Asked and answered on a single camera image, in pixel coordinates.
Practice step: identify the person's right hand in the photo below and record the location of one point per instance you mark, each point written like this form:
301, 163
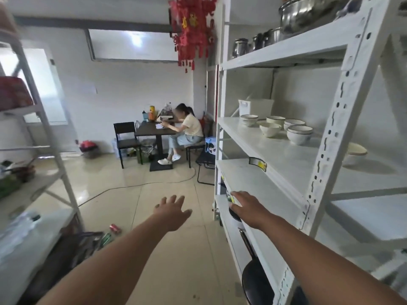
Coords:
249, 211

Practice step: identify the person's left hand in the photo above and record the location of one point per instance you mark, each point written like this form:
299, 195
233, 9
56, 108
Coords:
170, 215

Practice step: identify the person's right fingers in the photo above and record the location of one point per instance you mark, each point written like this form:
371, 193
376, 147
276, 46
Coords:
241, 197

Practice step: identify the person's left middle finger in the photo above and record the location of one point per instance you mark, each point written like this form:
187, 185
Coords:
173, 200

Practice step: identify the person's left thumb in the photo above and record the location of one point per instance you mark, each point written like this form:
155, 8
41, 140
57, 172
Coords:
187, 213

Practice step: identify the person's left little finger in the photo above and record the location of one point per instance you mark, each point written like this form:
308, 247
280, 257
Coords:
157, 206

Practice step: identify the person's right forearm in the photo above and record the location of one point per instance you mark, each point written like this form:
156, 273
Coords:
318, 266

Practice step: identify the person's left forearm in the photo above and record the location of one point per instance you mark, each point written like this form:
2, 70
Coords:
111, 266

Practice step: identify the small black pan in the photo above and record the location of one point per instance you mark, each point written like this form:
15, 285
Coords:
234, 215

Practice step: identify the yellow black label sticker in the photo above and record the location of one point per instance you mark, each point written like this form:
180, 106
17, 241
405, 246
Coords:
258, 164

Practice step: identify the red drink can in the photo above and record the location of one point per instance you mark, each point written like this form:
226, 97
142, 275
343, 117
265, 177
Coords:
115, 229

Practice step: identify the blue printed bag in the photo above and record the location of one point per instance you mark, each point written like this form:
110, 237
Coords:
210, 146

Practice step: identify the green bottle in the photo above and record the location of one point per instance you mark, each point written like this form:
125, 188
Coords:
106, 239

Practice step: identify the black square table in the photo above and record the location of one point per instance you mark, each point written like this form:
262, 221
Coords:
152, 130

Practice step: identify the black frying pan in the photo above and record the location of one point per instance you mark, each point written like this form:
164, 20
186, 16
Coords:
256, 279

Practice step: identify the basket with red bag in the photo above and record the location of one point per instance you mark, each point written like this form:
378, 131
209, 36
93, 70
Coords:
89, 148

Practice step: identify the yellow thermos flask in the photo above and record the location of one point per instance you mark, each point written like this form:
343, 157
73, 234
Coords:
153, 113

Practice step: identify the white plastic storage box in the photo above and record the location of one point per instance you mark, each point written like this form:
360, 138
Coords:
257, 107

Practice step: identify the dark bag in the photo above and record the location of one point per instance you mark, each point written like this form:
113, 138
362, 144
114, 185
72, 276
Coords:
63, 260

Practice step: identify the cream ceramic bowl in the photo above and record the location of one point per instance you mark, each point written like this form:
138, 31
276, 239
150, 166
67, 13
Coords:
354, 154

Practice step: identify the white metal shelving rack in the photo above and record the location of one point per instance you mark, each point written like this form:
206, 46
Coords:
330, 101
41, 123

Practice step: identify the clear plastic bag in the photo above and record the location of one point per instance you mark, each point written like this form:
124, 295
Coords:
19, 228

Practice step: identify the steel cup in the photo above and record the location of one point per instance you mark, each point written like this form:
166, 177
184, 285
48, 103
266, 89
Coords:
258, 41
272, 36
240, 47

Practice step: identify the green packet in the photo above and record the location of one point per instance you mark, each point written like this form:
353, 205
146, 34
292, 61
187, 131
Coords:
8, 187

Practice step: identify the frosted glass door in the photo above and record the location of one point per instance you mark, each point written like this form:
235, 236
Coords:
44, 85

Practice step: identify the red hanging paper decoration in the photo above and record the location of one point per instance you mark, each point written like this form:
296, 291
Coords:
192, 28

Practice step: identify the red plastic bowl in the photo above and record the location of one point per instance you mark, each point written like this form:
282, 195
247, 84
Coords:
14, 92

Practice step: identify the large steel basin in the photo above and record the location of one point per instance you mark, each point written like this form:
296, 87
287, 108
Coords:
311, 14

